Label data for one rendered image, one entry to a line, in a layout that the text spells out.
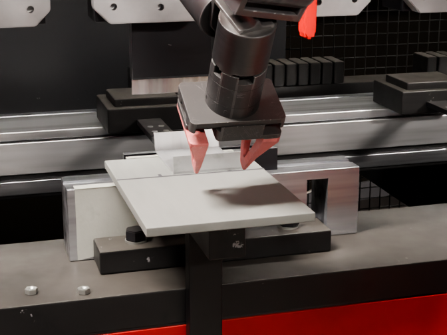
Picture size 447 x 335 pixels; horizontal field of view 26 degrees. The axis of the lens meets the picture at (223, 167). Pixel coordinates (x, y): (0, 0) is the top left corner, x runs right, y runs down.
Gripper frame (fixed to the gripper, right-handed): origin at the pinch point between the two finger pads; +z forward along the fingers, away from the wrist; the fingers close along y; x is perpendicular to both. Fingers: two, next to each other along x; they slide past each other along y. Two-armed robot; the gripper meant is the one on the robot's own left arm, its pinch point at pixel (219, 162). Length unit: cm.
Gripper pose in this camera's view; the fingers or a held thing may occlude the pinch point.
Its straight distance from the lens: 106.8
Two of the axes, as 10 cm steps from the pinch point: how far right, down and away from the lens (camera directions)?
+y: -9.6, 0.7, -2.7
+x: 2.4, 7.1, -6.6
